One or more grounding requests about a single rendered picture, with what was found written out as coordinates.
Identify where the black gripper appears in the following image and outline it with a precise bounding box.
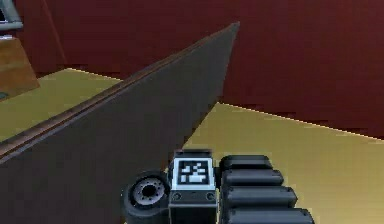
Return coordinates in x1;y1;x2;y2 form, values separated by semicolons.
121;170;172;224

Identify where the dark grey cabinet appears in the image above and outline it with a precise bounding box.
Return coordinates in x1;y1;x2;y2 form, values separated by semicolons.
0;21;241;224

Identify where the brown wooden box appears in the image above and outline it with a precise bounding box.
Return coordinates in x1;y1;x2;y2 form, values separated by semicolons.
0;35;41;100

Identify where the grey metal frame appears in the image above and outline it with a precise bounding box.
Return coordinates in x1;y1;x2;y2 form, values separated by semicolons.
0;0;24;33

